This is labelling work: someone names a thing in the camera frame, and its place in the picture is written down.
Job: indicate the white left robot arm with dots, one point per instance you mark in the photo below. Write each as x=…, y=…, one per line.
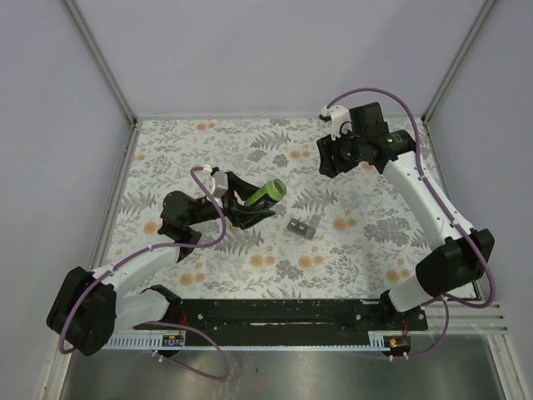
x=93, y=305

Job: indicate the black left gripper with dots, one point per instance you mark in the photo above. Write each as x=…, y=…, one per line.
x=241, y=215

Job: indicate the green pill bottle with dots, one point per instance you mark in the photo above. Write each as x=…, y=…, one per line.
x=268, y=195

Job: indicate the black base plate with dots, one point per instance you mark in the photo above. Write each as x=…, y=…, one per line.
x=353, y=315

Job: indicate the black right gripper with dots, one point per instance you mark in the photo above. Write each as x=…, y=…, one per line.
x=327, y=149

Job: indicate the floral table mat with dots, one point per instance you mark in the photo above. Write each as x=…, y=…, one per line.
x=367, y=241

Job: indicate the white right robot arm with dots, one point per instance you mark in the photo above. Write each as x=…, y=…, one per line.
x=459, y=252

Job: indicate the white cable duct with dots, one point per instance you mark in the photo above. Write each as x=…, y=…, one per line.
x=299, y=337

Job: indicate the grey weekly pill organizer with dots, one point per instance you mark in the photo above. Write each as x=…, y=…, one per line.
x=304, y=229

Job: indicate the aluminium corner post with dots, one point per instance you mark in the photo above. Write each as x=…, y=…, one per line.
x=481, y=18
x=82, y=27

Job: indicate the left aluminium corner post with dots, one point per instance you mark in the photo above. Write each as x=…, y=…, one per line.
x=82, y=27

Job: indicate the right aluminium corner post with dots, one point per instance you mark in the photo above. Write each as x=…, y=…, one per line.
x=481, y=18

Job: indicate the aluminium frame rail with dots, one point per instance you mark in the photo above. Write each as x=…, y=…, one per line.
x=466, y=320

